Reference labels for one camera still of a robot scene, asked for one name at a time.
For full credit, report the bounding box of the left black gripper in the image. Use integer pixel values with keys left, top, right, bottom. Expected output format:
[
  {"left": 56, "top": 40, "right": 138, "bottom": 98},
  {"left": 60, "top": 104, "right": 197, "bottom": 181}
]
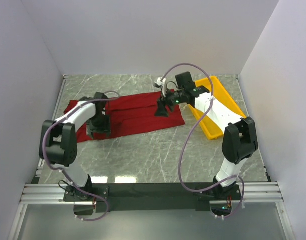
[{"left": 86, "top": 113, "right": 110, "bottom": 139}]

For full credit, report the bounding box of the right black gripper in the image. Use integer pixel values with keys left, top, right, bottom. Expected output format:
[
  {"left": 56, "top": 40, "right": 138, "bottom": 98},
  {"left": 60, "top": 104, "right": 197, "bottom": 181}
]
[{"left": 154, "top": 87, "right": 185, "bottom": 119}]

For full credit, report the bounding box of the red t shirt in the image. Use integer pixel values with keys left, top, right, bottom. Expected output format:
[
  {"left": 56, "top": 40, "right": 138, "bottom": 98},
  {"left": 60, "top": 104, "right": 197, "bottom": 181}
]
[{"left": 76, "top": 92, "right": 185, "bottom": 143}]

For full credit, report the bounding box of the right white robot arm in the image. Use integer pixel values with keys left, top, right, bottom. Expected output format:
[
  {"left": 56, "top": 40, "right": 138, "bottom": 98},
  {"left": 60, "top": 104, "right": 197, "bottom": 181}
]
[{"left": 154, "top": 72, "right": 258, "bottom": 200}]

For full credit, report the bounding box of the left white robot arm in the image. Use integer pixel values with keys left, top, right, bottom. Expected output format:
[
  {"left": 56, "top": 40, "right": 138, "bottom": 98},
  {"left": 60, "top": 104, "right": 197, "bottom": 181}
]
[{"left": 39, "top": 92, "right": 111, "bottom": 201}]

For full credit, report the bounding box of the yellow plastic tray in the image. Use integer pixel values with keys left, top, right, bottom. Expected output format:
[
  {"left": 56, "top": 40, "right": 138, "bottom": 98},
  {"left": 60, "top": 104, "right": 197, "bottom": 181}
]
[{"left": 195, "top": 76, "right": 246, "bottom": 140}]

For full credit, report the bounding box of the black base crossbar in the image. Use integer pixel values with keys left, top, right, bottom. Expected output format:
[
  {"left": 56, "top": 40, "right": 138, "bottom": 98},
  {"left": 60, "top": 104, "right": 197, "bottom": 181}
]
[{"left": 62, "top": 182, "right": 242, "bottom": 213}]

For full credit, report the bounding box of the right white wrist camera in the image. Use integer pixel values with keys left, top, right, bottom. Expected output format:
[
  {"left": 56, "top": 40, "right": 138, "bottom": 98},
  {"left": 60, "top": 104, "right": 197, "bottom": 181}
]
[{"left": 153, "top": 77, "right": 167, "bottom": 97}]

